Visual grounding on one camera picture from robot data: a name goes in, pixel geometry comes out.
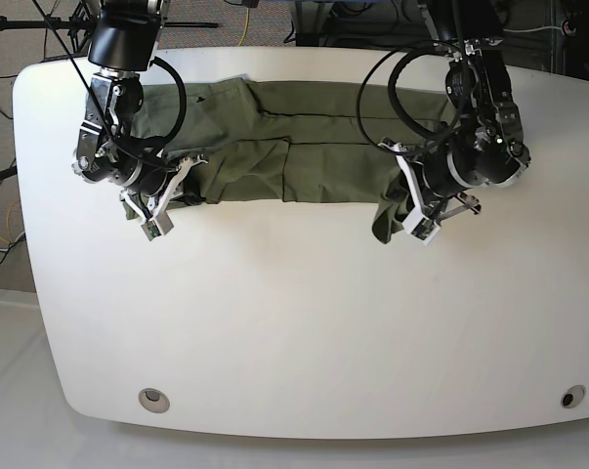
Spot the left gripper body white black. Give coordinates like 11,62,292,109
377,139,483,228

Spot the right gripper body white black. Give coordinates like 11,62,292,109
119,154,208,225

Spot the olive green T-shirt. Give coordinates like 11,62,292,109
132,77,422,243

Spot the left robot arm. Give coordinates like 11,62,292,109
385,1,531,239

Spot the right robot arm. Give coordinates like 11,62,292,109
72,1,205,239

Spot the black tripod stand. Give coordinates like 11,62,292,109
0,2,220,53

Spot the left table grommet hole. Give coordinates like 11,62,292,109
138,388,170,414

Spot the table grommet hole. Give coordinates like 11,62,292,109
561,385,586,408
138,388,170,414

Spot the right table grommet hole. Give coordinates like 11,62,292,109
561,385,586,408

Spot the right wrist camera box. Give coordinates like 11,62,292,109
141,212,174,241

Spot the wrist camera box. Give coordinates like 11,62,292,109
402,210,441,245
141,212,174,241

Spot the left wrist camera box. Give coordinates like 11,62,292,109
402,210,441,245

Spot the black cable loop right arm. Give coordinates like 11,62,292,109
107,56,189,170

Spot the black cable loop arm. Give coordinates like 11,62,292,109
357,38,471,150
107,56,189,170

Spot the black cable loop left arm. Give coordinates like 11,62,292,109
357,38,471,150

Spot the yellow cable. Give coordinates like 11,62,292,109
238,4,252,47

